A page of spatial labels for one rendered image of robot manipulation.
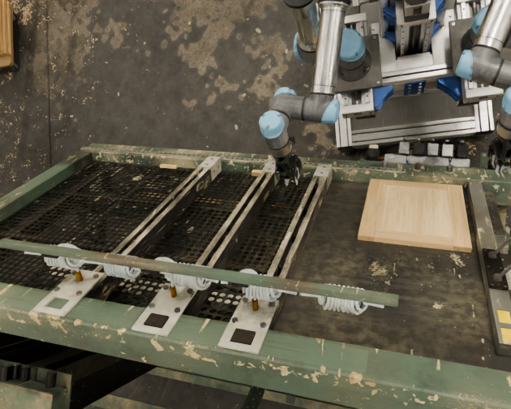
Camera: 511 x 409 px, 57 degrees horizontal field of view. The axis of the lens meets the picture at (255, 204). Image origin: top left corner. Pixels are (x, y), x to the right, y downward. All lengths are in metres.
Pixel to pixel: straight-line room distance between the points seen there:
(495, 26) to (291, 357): 1.03
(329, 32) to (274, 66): 1.80
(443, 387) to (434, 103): 2.03
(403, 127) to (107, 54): 2.23
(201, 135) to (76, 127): 1.03
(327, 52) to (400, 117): 1.43
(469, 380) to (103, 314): 0.89
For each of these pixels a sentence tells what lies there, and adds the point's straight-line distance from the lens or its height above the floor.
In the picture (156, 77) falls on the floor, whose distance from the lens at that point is 3.61.
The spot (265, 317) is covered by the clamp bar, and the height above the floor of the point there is 1.86.
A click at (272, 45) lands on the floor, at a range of 3.36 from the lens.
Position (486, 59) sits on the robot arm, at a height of 1.62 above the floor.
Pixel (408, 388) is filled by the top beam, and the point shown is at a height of 1.96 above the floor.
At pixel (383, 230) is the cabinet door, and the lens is 1.76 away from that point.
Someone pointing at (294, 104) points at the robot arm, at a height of 1.58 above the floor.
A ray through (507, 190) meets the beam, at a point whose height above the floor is 0.89.
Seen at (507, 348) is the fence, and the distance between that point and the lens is 1.37.
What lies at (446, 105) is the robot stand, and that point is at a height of 0.21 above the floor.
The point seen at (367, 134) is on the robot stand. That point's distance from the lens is 2.85.
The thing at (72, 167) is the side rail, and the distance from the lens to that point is 2.52.
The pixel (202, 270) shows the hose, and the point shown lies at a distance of 1.14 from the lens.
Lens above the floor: 3.02
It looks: 73 degrees down
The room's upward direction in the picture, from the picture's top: 78 degrees counter-clockwise
